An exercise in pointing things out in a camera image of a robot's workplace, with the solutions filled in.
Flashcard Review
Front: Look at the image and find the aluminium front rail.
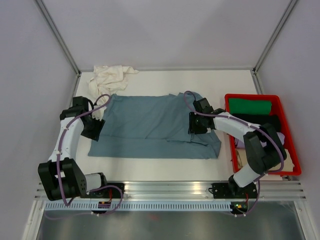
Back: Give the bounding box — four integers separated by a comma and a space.
34, 180, 307, 200

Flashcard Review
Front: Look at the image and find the rolled black t-shirt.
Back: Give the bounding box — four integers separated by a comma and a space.
233, 113, 282, 132

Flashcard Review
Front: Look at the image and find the right aluminium frame post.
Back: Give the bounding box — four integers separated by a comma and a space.
252, 0, 300, 74

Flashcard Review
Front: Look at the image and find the rolled green t-shirt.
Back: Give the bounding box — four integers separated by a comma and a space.
228, 98, 272, 115

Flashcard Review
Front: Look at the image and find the rolled lavender t-shirt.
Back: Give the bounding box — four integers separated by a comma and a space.
234, 132, 285, 149

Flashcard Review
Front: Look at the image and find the rolled beige t-shirt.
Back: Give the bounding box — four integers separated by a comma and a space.
235, 148, 295, 172

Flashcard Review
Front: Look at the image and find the red plastic bin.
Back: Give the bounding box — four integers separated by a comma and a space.
223, 93, 303, 177

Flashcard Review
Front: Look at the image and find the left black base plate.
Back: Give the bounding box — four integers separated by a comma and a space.
80, 182, 125, 200

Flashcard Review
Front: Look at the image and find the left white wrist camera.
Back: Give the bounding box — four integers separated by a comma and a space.
91, 105, 106, 121

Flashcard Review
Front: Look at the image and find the aluminium frame post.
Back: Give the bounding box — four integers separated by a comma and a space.
34, 0, 81, 76
252, 0, 300, 74

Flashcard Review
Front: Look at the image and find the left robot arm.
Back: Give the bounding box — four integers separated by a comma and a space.
37, 96, 109, 206

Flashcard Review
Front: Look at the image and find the blue-grey t-shirt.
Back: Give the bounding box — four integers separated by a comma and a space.
88, 93, 221, 159

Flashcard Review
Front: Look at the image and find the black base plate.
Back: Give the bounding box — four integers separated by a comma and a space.
209, 182, 258, 199
80, 182, 125, 200

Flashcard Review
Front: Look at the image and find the left aluminium frame post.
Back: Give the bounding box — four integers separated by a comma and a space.
34, 0, 81, 76

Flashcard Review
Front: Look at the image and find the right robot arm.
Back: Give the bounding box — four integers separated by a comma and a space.
187, 98, 287, 198

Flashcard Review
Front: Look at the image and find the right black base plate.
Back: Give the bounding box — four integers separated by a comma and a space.
209, 182, 258, 199

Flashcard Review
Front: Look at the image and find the light blue cable duct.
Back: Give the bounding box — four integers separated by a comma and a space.
44, 200, 232, 212

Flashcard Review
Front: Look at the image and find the cream white t-shirt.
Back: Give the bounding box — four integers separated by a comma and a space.
88, 65, 139, 109

